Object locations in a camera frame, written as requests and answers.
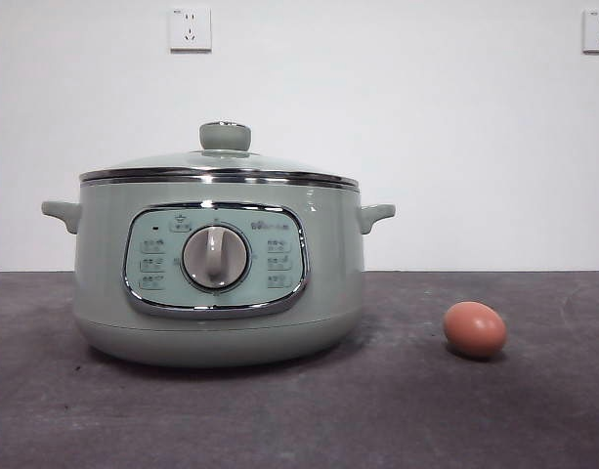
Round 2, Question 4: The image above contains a pale green electric cooking pot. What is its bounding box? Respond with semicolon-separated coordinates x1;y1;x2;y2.
40;176;397;368

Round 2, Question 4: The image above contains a glass lid with green knob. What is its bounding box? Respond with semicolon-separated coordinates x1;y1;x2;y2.
79;120;360;188

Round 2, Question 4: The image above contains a brown egg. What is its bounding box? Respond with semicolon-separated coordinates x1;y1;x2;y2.
443;301;508;362

